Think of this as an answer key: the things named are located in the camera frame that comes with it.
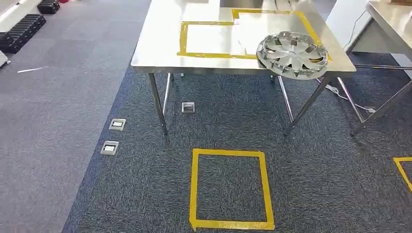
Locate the silver plastic wheel hubcap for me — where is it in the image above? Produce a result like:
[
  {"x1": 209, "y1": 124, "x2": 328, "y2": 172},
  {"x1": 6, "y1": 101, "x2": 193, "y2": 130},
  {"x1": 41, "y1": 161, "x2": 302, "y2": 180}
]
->
[{"x1": 256, "y1": 31, "x2": 329, "y2": 81}]

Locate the steel floor outlet box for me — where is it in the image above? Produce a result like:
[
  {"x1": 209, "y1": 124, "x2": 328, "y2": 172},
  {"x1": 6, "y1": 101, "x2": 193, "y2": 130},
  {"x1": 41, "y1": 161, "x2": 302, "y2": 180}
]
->
[
  {"x1": 100, "y1": 140, "x2": 120, "y2": 156},
  {"x1": 181, "y1": 101, "x2": 196, "y2": 114},
  {"x1": 108, "y1": 118, "x2": 127, "y2": 132}
]

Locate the steel table with yellow tape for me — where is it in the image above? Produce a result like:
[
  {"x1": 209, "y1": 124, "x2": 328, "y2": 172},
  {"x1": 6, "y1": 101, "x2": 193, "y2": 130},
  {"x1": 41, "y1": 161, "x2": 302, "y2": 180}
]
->
[{"x1": 130, "y1": 0, "x2": 357, "y2": 137}]

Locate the white panel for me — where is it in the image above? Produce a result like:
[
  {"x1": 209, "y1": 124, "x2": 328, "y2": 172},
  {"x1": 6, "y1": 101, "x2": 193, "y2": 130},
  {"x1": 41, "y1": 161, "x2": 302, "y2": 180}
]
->
[{"x1": 326, "y1": 0, "x2": 375, "y2": 54}]

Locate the white floor strip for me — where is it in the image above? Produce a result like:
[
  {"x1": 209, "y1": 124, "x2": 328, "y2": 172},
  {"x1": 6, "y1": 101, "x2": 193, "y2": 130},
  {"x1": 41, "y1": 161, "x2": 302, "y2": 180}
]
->
[{"x1": 17, "y1": 66, "x2": 49, "y2": 74}]

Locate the short black ribbed block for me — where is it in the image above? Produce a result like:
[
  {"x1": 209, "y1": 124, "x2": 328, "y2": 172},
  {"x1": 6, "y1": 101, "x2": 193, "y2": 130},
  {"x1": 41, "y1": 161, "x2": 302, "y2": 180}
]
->
[{"x1": 37, "y1": 0, "x2": 61, "y2": 15}]

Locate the long black ribbed block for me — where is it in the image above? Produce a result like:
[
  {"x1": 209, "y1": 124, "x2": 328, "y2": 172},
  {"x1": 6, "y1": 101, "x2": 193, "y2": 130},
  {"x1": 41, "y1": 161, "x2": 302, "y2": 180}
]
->
[{"x1": 0, "y1": 13, "x2": 47, "y2": 55}]

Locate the white power cable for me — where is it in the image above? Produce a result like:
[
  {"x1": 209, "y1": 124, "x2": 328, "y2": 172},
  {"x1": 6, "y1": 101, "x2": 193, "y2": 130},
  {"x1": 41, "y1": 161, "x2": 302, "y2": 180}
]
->
[{"x1": 316, "y1": 76, "x2": 377, "y2": 114}]

